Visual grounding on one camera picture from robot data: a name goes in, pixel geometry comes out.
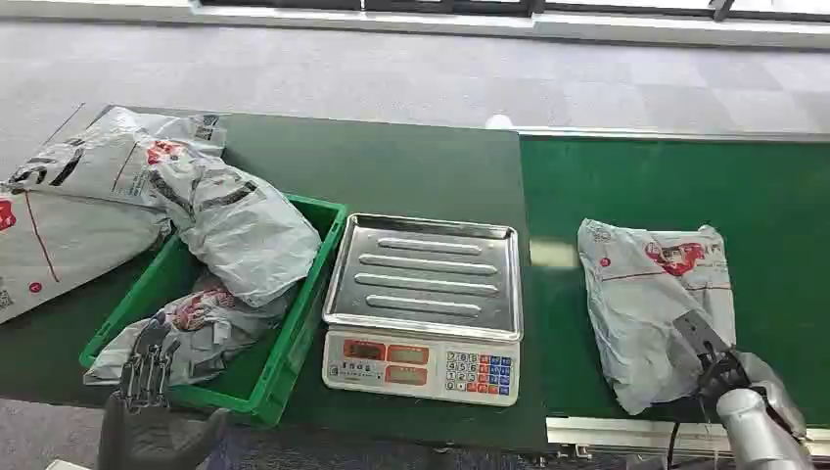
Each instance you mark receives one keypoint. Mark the bulky crumpled grey parcel bag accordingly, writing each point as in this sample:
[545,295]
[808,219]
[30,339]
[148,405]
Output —
[246,233]

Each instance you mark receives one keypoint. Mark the green plastic crate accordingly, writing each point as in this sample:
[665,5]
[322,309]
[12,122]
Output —
[285,337]

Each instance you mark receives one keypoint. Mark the white electronic scale steel tray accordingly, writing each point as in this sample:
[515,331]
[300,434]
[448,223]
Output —
[425,311]

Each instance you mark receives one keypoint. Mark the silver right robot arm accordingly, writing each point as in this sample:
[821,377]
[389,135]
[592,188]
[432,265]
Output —
[755,434]

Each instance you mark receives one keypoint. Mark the aluminium conveyor frame rail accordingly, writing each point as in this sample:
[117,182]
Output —
[622,434]

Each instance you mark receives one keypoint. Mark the small grey parcel red pattern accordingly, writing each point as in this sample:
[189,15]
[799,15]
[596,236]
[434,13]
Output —
[207,324]

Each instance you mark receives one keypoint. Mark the small white round object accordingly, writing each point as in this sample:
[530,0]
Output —
[498,122]

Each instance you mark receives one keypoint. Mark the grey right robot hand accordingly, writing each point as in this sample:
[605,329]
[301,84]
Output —
[768,383]

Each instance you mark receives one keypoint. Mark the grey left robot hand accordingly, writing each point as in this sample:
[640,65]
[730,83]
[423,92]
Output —
[152,438]

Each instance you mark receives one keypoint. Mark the green conveyor belt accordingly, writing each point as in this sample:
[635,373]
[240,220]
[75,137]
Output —
[765,227]

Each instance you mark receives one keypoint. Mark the grey parcel bag red print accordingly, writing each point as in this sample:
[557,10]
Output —
[642,311]

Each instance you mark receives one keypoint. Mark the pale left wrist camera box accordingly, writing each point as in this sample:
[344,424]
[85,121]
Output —
[65,466]

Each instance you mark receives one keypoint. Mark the large flat grey parcel bag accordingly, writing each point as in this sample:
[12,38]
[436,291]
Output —
[71,253]

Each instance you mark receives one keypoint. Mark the grey parcel bag black print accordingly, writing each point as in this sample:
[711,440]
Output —
[97,162]

